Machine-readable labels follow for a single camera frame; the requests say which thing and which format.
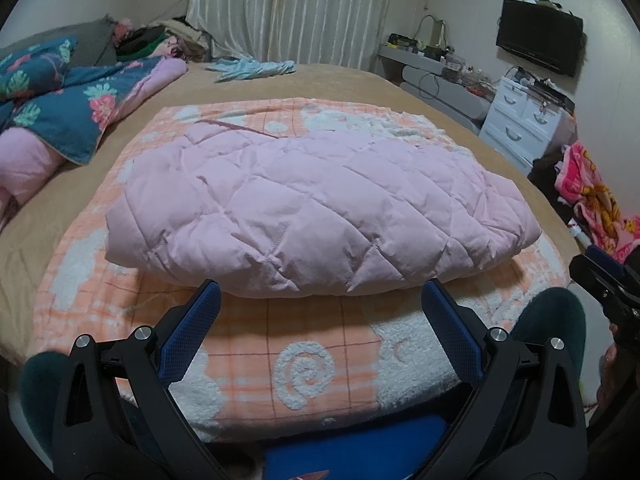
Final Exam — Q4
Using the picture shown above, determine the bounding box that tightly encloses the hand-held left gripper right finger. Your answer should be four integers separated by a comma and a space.
421, 280, 588, 480

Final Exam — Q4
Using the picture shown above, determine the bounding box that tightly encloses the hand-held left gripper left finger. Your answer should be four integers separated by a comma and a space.
52, 279, 222, 480

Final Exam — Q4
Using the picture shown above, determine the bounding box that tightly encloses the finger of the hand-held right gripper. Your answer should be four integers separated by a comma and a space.
570, 255, 618, 306
585, 245, 640, 288

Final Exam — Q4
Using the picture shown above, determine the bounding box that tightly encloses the pink quilted jacket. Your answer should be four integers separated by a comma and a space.
105, 120, 543, 301

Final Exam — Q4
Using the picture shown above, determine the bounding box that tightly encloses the pile of clothes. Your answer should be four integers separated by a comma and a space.
115, 15, 211, 63

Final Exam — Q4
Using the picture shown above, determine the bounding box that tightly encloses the person's right hand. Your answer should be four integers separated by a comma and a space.
600, 325, 631, 411

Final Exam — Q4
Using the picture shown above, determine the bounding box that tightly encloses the pink printed towel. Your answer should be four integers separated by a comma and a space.
555, 141, 640, 263

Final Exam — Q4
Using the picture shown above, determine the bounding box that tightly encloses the dark cloth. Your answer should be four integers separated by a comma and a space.
527, 152, 586, 226

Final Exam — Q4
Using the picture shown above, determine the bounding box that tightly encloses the orange checked blanket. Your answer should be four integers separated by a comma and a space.
32, 97, 573, 443

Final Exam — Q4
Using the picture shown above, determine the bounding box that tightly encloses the blue stool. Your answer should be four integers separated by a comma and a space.
262, 412, 448, 480

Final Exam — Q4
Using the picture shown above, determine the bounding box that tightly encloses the white drawer cabinet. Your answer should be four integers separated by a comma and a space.
479, 65, 576, 176

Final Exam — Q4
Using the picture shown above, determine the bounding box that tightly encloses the black television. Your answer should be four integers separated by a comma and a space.
496, 0, 585, 78

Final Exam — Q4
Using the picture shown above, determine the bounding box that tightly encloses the blue floral quilt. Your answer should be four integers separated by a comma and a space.
0, 35, 190, 221

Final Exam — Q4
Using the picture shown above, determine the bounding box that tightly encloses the clutter of small desk items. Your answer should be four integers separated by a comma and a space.
387, 12, 501, 91

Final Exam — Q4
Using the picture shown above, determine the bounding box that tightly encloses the light blue cloth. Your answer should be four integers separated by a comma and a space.
205, 56, 297, 83

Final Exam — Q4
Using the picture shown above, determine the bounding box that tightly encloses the bed with brown sheet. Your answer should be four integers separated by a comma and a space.
0, 62, 576, 376

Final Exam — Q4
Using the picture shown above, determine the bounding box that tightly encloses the grey pillow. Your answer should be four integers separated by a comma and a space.
0, 17, 121, 68

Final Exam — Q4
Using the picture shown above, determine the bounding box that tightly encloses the white striped curtain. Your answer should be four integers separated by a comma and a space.
186, 0, 398, 73

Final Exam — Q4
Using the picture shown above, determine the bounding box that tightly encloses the grey wall desk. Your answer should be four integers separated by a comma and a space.
377, 42, 493, 121

